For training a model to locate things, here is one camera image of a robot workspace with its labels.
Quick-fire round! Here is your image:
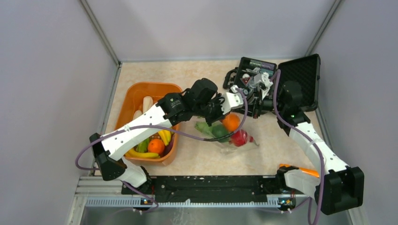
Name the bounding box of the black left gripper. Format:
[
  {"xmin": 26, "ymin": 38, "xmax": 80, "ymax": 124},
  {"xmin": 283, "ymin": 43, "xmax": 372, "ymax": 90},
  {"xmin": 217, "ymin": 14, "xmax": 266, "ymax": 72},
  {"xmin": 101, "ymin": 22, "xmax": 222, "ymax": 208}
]
[{"xmin": 194, "ymin": 93, "xmax": 231, "ymax": 127}]

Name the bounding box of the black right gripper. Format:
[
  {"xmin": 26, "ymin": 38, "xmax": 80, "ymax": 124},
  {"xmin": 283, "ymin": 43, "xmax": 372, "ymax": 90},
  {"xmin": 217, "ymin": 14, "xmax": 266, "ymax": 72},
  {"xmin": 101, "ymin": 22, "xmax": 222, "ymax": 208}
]
[{"xmin": 232, "ymin": 86, "xmax": 286, "ymax": 119}]

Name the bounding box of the green napa cabbage toy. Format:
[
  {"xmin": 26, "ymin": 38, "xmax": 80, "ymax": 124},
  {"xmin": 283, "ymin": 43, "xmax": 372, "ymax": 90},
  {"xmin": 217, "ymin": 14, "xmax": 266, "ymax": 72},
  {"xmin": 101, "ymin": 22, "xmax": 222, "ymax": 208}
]
[{"xmin": 194, "ymin": 121, "xmax": 216, "ymax": 138}]

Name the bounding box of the green lime toy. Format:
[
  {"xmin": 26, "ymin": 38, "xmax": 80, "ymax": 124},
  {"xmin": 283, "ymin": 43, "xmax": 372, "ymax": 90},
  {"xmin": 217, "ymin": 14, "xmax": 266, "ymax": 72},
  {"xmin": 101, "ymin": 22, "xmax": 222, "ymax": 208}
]
[{"xmin": 211, "ymin": 124, "xmax": 230, "ymax": 143}]

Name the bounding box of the orange fruit toy back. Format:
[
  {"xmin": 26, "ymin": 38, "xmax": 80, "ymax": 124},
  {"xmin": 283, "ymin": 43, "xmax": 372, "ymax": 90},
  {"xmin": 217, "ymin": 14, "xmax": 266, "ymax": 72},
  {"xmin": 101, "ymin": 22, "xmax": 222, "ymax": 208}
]
[{"xmin": 222, "ymin": 113, "xmax": 241, "ymax": 132}]

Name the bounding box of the orange fruit toy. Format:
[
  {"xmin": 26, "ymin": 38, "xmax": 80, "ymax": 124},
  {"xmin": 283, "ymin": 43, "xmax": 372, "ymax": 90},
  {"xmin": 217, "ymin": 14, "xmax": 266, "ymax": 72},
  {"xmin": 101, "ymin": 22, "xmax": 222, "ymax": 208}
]
[
  {"xmin": 147, "ymin": 139, "xmax": 165, "ymax": 155},
  {"xmin": 222, "ymin": 113, "xmax": 241, "ymax": 132}
]

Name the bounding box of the clear zip top bag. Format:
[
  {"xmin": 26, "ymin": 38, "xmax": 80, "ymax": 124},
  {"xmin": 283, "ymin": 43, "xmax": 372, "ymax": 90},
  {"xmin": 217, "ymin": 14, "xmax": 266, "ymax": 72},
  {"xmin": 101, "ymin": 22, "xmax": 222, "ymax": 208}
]
[{"xmin": 194, "ymin": 113, "xmax": 259, "ymax": 154}]

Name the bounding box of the red chili pepper toy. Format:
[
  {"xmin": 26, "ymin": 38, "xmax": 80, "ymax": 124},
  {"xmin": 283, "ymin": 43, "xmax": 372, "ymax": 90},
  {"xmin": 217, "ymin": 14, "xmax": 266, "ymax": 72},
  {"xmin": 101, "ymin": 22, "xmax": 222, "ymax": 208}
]
[{"xmin": 248, "ymin": 136, "xmax": 259, "ymax": 146}]

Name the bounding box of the red apple toy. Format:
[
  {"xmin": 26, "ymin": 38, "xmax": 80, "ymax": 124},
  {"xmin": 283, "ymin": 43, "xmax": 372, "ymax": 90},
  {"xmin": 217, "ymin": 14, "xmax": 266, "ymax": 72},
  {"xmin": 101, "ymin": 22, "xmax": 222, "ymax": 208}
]
[{"xmin": 230, "ymin": 129, "xmax": 248, "ymax": 147}]

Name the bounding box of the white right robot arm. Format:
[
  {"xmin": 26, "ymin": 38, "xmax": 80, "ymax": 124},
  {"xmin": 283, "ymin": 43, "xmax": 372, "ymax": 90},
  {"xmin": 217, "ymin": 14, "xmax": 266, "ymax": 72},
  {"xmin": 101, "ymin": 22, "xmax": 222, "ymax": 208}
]
[{"xmin": 273, "ymin": 81, "xmax": 365, "ymax": 215}]

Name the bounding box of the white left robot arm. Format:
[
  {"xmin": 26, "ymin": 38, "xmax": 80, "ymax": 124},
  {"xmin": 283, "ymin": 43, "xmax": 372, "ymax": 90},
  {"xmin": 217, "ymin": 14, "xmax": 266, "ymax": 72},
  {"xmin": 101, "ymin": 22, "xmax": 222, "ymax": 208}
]
[{"xmin": 92, "ymin": 78, "xmax": 242, "ymax": 194}]

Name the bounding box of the black poker chip case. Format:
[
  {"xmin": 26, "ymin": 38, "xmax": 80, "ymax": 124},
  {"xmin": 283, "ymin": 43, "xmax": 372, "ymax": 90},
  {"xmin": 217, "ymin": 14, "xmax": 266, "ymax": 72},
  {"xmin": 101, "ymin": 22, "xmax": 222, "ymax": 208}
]
[{"xmin": 222, "ymin": 54, "xmax": 321, "ymax": 117}]

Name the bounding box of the yellow banana bunch toy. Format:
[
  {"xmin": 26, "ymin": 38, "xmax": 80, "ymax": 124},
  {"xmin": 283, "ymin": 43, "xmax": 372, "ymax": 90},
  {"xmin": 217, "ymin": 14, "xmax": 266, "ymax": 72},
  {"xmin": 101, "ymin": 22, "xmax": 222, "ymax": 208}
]
[{"xmin": 158, "ymin": 130, "xmax": 172, "ymax": 146}]

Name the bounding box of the orange fruit toy front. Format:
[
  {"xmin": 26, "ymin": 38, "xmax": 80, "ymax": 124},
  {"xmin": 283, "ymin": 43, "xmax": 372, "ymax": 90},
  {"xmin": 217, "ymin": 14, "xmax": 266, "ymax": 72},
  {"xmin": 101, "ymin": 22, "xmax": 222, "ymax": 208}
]
[{"xmin": 147, "ymin": 139, "xmax": 165, "ymax": 155}]

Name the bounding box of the orange plastic bin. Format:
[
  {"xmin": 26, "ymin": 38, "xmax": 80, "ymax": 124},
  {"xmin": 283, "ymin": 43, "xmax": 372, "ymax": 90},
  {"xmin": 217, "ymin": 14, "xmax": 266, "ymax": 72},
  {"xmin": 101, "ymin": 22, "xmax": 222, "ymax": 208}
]
[{"xmin": 115, "ymin": 82, "xmax": 182, "ymax": 166}]

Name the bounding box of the yellow banana toy front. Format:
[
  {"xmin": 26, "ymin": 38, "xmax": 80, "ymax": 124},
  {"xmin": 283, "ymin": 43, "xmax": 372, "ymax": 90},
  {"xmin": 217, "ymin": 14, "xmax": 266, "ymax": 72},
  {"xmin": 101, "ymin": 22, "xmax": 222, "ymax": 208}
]
[{"xmin": 125, "ymin": 149, "xmax": 160, "ymax": 159}]

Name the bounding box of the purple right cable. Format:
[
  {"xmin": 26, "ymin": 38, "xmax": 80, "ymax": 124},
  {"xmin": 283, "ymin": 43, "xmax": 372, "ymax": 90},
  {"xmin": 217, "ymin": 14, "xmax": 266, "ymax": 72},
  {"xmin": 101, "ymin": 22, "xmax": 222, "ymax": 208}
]
[{"xmin": 271, "ymin": 69, "xmax": 326, "ymax": 225}]

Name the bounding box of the purple cable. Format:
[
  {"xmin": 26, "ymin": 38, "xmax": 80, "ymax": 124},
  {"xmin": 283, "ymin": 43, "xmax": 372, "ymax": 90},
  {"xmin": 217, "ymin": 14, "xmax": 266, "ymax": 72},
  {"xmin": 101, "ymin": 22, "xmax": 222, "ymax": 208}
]
[
  {"xmin": 75, "ymin": 88, "xmax": 249, "ymax": 213},
  {"xmin": 271, "ymin": 69, "xmax": 326, "ymax": 225}
]

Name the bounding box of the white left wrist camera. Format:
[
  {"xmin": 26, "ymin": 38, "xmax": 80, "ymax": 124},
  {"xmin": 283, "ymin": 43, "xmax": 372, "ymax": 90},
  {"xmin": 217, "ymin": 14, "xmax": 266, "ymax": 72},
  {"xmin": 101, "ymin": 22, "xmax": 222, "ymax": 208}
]
[{"xmin": 221, "ymin": 85, "xmax": 244, "ymax": 115}]

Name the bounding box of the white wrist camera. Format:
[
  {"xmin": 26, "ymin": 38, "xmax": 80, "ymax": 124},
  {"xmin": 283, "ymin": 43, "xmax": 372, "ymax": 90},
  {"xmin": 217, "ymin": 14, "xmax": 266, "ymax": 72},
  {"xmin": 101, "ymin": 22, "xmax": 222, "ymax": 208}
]
[
  {"xmin": 253, "ymin": 73, "xmax": 273, "ymax": 100},
  {"xmin": 221, "ymin": 85, "xmax": 244, "ymax": 115}
]

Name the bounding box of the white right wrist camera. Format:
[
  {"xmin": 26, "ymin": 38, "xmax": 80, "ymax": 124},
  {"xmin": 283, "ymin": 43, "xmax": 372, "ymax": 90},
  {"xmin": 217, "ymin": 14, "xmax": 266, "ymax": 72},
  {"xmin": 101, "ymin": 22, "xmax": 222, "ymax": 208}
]
[{"xmin": 253, "ymin": 73, "xmax": 273, "ymax": 100}]

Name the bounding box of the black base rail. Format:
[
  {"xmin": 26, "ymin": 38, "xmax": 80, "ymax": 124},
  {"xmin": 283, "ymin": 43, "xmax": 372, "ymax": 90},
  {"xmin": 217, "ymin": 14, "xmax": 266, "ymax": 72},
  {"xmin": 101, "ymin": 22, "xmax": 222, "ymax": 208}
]
[{"xmin": 149, "ymin": 175, "xmax": 283, "ymax": 204}]

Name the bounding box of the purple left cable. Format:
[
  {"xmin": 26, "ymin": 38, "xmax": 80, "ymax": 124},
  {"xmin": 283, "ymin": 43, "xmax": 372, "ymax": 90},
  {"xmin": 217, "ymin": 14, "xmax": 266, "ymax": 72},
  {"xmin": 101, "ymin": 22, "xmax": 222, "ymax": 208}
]
[{"xmin": 75, "ymin": 88, "xmax": 249, "ymax": 213}]

